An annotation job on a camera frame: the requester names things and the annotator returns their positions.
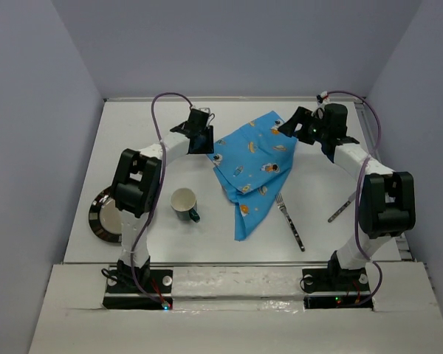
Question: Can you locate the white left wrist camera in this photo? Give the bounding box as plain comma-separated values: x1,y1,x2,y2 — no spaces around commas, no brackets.
199,107,215,125

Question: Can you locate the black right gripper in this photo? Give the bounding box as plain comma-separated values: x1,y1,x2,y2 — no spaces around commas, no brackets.
277,106,329,145

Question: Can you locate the silver fork black handle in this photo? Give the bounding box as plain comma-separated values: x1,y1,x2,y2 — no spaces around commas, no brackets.
275,193,306,252

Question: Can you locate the black rimmed dinner plate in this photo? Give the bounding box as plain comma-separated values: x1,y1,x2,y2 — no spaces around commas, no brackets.
88,187,122,244

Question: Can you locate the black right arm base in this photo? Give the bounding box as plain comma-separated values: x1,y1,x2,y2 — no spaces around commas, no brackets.
299,268,374,310

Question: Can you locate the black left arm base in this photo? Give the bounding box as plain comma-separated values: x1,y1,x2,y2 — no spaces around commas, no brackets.
100,267,174,311

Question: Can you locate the dark green ceramic mug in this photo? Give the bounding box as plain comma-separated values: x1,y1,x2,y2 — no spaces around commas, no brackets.
170,188,200,223

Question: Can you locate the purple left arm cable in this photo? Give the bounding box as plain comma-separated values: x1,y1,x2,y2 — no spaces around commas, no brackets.
131,91,195,307

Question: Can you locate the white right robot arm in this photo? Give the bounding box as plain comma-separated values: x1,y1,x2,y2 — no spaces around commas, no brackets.
278,103,416,289

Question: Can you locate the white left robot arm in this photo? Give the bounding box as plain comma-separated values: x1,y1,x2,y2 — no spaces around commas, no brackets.
110,107,214,291

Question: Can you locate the blue space-print cloth placemat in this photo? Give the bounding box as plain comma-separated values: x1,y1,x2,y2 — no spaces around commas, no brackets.
207,111,297,241

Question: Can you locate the silver knife black handle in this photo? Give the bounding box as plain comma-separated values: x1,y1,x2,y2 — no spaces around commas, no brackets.
328,192,356,223

